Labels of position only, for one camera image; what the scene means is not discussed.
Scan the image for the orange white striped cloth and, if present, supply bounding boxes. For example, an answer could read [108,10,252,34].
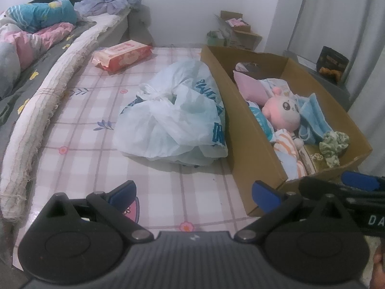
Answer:
[273,129,307,181]

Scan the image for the person's right hand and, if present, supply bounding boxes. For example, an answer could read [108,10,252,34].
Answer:
[369,245,385,289]

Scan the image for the green small box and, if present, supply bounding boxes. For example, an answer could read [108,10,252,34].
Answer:
[206,31,226,46]

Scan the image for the grey bed sheet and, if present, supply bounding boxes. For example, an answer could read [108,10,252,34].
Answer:
[0,21,96,161]

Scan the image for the pink plaid floor mat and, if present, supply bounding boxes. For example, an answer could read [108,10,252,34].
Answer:
[14,46,266,247]

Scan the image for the white curtain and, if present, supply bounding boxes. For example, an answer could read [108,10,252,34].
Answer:
[264,0,385,133]

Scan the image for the green floral scrunchie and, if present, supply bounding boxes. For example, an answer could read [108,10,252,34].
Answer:
[318,131,350,168]

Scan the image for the white blue plastic bag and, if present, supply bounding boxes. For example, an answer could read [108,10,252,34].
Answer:
[113,59,228,166]

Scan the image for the white quilted mattress edge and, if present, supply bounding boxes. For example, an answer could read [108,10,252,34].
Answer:
[1,8,130,223]

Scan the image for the large brown cardboard box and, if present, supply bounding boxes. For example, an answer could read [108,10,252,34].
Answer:
[201,46,372,217]

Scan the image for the pink wet wipes pack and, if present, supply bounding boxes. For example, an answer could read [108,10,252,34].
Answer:
[91,40,152,73]

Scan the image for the gold foil package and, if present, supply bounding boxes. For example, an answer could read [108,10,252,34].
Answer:
[299,144,329,175]

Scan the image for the pink pillow in box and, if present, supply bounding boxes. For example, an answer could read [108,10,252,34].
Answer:
[233,71,269,105]

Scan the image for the dark snack bag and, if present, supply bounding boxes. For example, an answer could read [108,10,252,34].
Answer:
[316,46,349,84]

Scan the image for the pink round plush toy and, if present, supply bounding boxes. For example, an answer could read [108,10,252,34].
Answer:
[262,87,300,132]

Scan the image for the colourful rumpled quilt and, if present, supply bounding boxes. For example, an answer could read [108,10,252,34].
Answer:
[1,0,78,99]

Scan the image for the small open cardboard box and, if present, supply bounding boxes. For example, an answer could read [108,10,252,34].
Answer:
[215,11,262,51]

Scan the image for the light blue checked towel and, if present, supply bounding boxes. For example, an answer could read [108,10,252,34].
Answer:
[296,93,333,144]

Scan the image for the purple clothes pile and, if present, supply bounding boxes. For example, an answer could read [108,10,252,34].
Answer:
[74,0,142,17]

